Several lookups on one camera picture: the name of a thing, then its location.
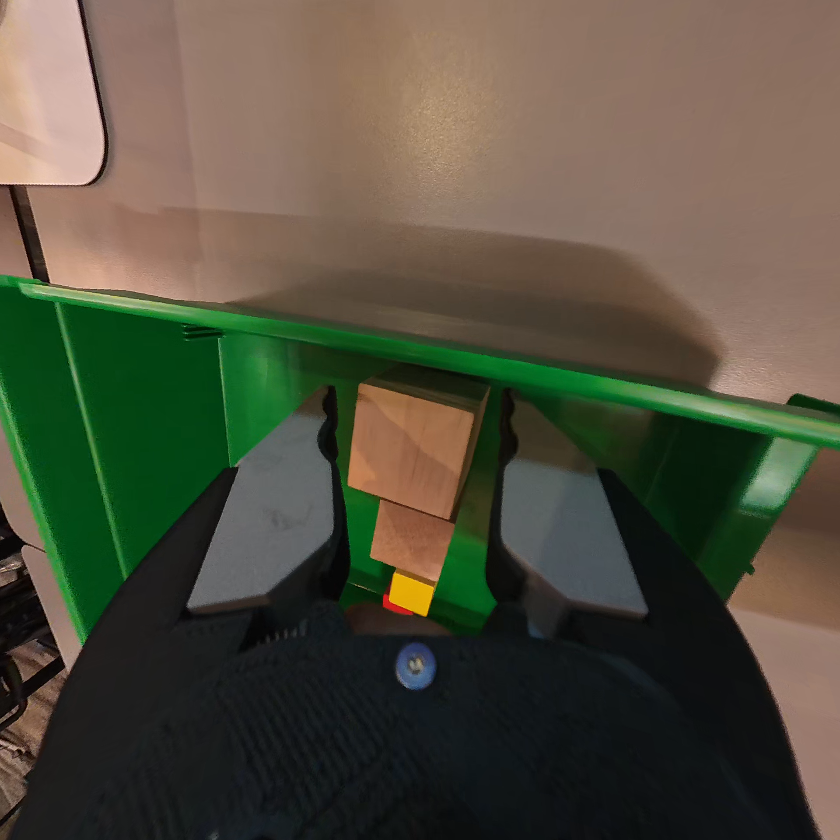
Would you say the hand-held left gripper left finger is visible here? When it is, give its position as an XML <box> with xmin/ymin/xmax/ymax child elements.
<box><xmin>185</xmin><ymin>386</ymin><xmax>350</xmax><ymax>614</ymax></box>

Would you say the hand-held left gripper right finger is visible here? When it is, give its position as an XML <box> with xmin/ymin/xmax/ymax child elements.
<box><xmin>487</xmin><ymin>387</ymin><xmax>652</xmax><ymax>621</ymax></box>

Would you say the medium wooden cube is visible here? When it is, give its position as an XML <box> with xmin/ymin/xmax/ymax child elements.
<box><xmin>369</xmin><ymin>500</ymin><xmax>458</xmax><ymax>584</ymax></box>

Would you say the yellow cube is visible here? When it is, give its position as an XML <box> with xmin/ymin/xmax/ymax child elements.
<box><xmin>388</xmin><ymin>570</ymin><xmax>438</xmax><ymax>617</ymax></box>

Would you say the large wooden cube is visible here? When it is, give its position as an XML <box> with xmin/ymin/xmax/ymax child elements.
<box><xmin>346</xmin><ymin>364</ymin><xmax>492</xmax><ymax>521</ymax></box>

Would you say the green plastic bin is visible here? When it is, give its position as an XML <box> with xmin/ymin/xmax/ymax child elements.
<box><xmin>0</xmin><ymin>274</ymin><xmax>840</xmax><ymax>647</ymax></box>

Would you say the grey desk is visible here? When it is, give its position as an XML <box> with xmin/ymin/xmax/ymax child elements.
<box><xmin>0</xmin><ymin>0</ymin><xmax>840</xmax><ymax>840</ymax></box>

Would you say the instruction sheet on stand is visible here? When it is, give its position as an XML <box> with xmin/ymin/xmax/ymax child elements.
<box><xmin>0</xmin><ymin>0</ymin><xmax>110</xmax><ymax>188</ymax></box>

